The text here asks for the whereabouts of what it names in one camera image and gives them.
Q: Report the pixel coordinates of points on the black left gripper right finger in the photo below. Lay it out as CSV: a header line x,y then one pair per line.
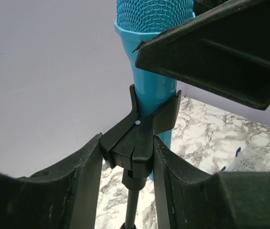
x,y
189,198

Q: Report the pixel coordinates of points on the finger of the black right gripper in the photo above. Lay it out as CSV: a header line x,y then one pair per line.
x,y
201,6
225,50

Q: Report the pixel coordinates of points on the clear plastic screw box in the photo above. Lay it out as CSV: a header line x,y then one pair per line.
x,y
249,160

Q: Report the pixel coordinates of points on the black fork clip mic stand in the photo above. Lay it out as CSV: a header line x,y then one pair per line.
x,y
129,145

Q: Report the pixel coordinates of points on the blue microphone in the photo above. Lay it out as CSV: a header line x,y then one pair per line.
x,y
141,20

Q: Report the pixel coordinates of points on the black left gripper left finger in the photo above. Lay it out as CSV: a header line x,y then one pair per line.
x,y
62,196

